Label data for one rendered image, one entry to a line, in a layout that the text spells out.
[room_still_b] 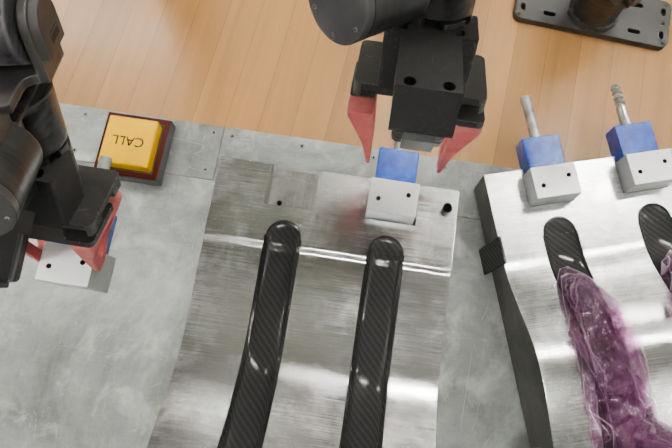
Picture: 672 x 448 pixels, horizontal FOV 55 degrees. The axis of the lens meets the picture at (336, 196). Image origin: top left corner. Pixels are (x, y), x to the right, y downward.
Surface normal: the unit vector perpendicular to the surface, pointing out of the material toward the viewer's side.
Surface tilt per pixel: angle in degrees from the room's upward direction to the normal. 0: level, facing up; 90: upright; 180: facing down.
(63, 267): 3
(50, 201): 64
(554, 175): 0
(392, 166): 0
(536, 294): 27
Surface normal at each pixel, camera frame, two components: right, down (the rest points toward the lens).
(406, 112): -0.13, 0.68
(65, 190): 0.99, 0.15
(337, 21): -0.75, 0.41
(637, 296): -0.07, -0.71
